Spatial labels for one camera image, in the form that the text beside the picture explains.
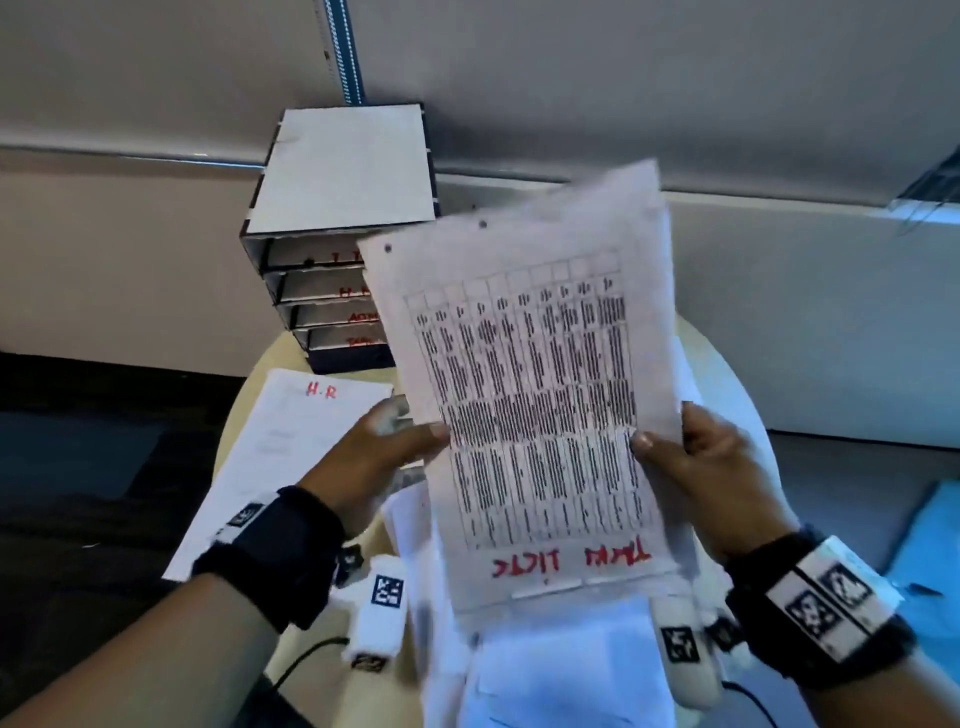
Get Task Lists paper stack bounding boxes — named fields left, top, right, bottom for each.
left=357, top=158, right=684, bottom=616

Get blue plastic bag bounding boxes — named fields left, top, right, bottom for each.
left=884, top=479, right=960, bottom=661

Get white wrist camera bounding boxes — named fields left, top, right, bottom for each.
left=341, top=554, right=410, bottom=675
left=650, top=592, right=725, bottom=710

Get H.R. paper stack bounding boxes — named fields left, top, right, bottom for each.
left=163, top=367, right=395, bottom=583

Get black camera cable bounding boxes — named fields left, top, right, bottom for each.
left=269, top=635, right=352, bottom=691
left=719, top=678, right=781, bottom=728

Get blue dotted blind strip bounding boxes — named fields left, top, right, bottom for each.
left=313, top=0, right=367, bottom=106

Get person's right forearm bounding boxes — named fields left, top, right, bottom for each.
left=794, top=648, right=960, bottom=728

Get person's left forearm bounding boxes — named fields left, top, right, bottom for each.
left=0, top=573, right=283, bottom=728

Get unsorted pile of papers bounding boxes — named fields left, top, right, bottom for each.
left=382, top=479, right=721, bottom=728

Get black marker wrist strap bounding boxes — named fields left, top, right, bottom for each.
left=191, top=485, right=348, bottom=635
left=723, top=528, right=918, bottom=691

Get dark window blind cords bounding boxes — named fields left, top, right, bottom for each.
left=888, top=142, right=960, bottom=238

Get person's left hand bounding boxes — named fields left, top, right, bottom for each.
left=299, top=395, right=451, bottom=538

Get person's right hand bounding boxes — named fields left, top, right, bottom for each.
left=629, top=402, right=800, bottom=564

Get round wooden table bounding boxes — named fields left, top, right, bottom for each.
left=213, top=314, right=785, bottom=728

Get cardboard document tray organizer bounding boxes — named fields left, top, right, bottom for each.
left=239, top=103, right=438, bottom=270

